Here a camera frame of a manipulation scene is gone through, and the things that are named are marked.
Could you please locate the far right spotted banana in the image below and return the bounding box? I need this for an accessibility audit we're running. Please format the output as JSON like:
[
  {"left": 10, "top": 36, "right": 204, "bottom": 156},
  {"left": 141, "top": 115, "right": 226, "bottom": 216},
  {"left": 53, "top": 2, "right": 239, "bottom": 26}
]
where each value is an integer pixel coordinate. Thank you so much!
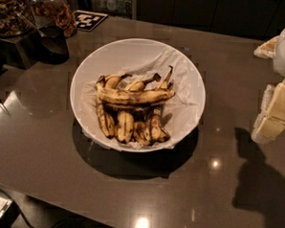
[{"left": 149, "top": 65, "right": 173, "bottom": 144}]

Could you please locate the black scoop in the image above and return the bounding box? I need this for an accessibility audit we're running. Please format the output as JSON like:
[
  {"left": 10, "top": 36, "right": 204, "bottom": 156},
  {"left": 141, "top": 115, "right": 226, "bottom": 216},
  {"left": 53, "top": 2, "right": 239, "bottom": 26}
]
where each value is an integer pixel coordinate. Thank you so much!
[{"left": 16, "top": 12, "right": 69, "bottom": 64}]

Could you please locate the middle spotted banana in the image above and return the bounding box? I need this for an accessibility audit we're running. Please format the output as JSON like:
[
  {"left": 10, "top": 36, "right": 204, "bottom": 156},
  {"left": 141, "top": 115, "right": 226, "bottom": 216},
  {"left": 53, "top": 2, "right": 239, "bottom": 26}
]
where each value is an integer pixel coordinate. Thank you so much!
[{"left": 115, "top": 74, "right": 161, "bottom": 144}]

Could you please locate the crosswise spotted banana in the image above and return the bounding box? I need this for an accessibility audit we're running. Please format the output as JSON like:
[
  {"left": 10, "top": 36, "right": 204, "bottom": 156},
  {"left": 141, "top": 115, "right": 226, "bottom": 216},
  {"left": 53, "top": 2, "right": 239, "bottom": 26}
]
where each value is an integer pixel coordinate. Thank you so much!
[{"left": 97, "top": 88, "right": 175, "bottom": 107}]

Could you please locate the black white marker tag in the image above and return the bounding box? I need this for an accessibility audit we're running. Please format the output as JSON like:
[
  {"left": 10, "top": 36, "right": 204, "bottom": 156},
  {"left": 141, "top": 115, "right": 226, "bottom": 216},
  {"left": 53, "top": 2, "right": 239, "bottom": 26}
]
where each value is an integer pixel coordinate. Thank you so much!
[{"left": 74, "top": 10, "right": 107, "bottom": 32}]

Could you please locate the black cable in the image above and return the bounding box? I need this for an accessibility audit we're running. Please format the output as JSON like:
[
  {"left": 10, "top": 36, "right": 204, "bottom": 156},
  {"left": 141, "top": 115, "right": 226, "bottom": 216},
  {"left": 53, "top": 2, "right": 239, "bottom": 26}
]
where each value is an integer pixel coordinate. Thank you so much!
[{"left": 0, "top": 181, "right": 92, "bottom": 228}]

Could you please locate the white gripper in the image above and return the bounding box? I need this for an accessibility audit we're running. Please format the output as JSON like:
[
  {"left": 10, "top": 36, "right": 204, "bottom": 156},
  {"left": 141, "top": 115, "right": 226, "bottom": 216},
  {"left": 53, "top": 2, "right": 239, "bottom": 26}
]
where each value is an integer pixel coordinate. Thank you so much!
[{"left": 252, "top": 29, "right": 285, "bottom": 144}]

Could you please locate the glass jar of snacks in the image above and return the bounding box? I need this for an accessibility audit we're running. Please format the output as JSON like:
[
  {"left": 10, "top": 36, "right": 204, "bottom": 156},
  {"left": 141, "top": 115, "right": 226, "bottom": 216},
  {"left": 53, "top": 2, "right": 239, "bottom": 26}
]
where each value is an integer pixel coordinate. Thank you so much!
[{"left": 29, "top": 0, "right": 77, "bottom": 38}]

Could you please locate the left spotted banana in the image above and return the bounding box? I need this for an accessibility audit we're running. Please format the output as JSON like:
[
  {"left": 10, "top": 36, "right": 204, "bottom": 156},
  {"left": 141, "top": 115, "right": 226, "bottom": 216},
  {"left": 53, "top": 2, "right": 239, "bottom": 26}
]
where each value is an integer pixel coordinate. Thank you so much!
[{"left": 96, "top": 74, "right": 130, "bottom": 138}]

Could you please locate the glass jar of nuts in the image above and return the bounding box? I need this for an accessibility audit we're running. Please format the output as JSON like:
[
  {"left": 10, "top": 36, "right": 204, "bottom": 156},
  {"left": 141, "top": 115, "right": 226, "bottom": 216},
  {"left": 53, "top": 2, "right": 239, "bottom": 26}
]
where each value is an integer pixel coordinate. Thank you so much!
[{"left": 0, "top": 0, "right": 34, "bottom": 37}]

